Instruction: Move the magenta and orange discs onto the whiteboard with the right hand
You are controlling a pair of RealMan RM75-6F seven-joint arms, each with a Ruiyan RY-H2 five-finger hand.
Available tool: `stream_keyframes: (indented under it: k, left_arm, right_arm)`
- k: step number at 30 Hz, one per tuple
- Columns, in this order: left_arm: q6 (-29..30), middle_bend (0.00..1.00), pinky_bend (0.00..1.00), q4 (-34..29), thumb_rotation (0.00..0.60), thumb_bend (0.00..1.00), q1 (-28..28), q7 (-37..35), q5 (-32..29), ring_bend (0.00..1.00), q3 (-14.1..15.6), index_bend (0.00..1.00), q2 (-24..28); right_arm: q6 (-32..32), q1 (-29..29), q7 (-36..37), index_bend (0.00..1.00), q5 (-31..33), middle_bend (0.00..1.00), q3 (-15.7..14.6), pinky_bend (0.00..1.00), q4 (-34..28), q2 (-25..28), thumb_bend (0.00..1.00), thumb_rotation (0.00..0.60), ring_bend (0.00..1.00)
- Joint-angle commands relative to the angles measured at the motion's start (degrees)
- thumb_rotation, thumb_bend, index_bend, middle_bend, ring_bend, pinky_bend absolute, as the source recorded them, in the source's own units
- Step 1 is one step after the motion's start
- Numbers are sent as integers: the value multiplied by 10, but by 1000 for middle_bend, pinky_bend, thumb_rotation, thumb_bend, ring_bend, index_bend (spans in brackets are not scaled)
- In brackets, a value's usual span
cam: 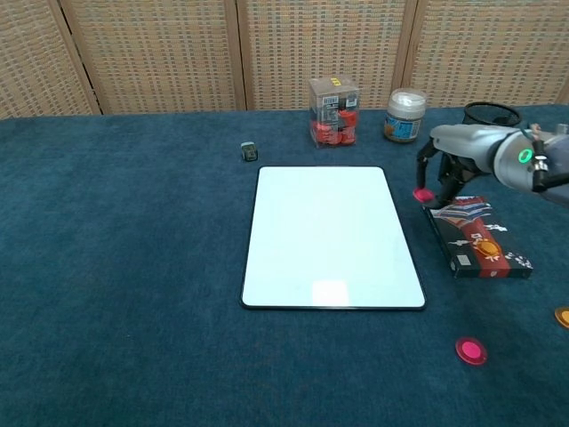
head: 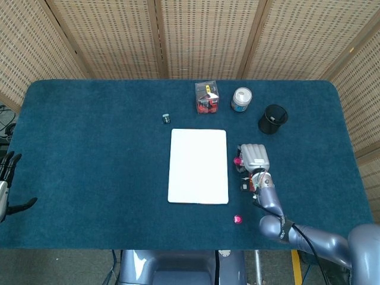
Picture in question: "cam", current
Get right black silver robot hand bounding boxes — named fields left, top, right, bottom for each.
left=415, top=123, right=512, bottom=210

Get white rectangular board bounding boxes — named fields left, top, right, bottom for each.
left=239, top=165, right=427, bottom=311

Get black mesh pen holder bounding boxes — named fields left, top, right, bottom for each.
left=461, top=101, right=523, bottom=130

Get jar with white lid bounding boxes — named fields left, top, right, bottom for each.
left=383, top=87, right=428, bottom=145

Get black red printed card box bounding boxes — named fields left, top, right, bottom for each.
left=421, top=195, right=534, bottom=280

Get clear plastic box red contents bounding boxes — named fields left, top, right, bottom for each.
left=308, top=77, right=361, bottom=150

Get woven bamboo folding screen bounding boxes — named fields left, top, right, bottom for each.
left=0, top=0, right=569, bottom=120

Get blue felt table cover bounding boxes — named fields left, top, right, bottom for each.
left=0, top=104, right=569, bottom=427

